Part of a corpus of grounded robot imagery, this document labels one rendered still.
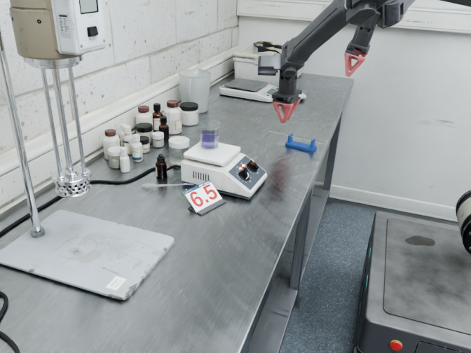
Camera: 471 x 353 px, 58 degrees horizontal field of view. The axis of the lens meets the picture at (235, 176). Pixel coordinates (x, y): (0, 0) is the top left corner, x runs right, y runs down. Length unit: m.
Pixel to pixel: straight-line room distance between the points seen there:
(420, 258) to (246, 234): 0.88
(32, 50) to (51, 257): 0.40
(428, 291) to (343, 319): 0.46
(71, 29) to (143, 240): 0.44
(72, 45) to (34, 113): 0.52
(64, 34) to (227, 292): 0.50
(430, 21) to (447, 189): 0.93
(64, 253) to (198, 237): 0.27
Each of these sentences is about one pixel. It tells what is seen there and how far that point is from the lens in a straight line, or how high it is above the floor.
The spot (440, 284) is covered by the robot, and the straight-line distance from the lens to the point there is 1.59.
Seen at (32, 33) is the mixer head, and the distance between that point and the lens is 0.72.
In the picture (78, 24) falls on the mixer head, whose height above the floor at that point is 1.19.
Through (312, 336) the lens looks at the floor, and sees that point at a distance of 1.78.
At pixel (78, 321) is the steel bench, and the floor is 0.75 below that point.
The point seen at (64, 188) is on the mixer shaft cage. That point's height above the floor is 0.91.
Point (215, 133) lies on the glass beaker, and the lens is 1.11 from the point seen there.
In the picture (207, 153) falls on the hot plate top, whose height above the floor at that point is 0.84.
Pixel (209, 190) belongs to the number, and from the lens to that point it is 1.05.
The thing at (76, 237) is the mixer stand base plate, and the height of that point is 0.76.
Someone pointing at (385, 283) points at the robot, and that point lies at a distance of 1.51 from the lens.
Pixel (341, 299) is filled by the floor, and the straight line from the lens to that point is 1.96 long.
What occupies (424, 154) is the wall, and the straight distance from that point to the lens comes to 2.58.
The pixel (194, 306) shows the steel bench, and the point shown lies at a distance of 0.76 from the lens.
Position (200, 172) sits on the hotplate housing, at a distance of 1.09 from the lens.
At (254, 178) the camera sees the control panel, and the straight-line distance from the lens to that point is 1.10.
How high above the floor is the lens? 1.28
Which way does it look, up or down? 27 degrees down
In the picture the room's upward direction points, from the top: 2 degrees clockwise
